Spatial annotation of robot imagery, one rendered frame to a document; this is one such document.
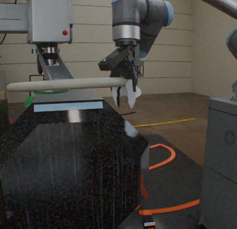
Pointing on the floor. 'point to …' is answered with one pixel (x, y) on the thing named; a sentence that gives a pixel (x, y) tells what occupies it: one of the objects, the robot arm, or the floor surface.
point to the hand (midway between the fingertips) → (123, 104)
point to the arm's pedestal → (220, 167)
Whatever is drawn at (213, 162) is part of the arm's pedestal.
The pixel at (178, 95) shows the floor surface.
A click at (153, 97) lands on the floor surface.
